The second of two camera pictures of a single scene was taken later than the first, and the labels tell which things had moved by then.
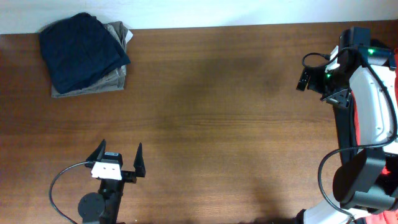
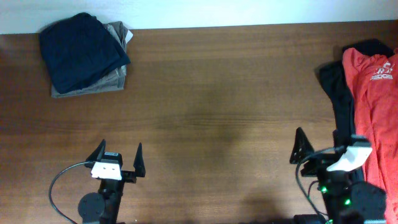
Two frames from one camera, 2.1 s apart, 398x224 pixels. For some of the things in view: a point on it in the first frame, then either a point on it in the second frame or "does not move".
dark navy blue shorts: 78,50 does not move
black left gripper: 130,176 does not move
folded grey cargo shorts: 113,80 does not move
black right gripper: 342,98 → 320,163
